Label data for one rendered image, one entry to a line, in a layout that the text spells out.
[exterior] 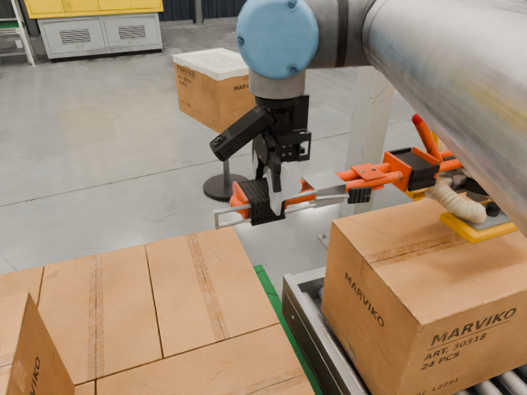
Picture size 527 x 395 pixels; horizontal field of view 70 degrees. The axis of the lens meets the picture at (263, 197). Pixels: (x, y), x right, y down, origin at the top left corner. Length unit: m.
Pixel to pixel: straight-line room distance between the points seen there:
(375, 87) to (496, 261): 1.11
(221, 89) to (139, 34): 5.68
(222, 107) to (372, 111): 0.94
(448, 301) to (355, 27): 0.69
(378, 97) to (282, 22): 1.60
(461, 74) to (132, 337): 1.30
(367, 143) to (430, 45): 1.83
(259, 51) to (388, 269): 0.70
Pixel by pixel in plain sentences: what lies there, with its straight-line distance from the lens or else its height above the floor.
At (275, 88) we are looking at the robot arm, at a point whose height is 1.44.
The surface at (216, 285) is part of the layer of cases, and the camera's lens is 1.49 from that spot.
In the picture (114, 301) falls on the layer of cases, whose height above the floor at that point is 0.54.
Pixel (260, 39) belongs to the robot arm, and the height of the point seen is 1.53.
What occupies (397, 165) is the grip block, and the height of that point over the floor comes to 1.23.
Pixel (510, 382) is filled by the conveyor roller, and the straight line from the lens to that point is 1.45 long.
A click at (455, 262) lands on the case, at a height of 0.95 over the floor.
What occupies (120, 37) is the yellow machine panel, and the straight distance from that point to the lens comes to 7.95.
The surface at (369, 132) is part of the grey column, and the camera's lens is 2.06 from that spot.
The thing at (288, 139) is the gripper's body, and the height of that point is 1.35.
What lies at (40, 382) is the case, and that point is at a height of 0.80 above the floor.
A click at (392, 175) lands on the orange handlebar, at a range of 0.83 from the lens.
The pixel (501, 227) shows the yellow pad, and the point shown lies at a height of 1.11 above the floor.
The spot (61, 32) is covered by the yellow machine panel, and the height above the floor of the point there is 0.48.
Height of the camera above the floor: 1.61
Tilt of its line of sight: 33 degrees down
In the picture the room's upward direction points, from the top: straight up
